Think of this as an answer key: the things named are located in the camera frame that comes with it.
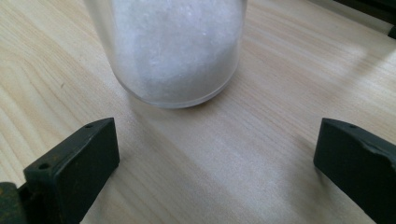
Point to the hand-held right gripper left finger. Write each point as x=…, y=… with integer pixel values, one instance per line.
x=74, y=165

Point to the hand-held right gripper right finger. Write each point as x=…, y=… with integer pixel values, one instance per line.
x=358, y=168

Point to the glass jar of white powder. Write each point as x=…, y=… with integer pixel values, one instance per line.
x=174, y=49

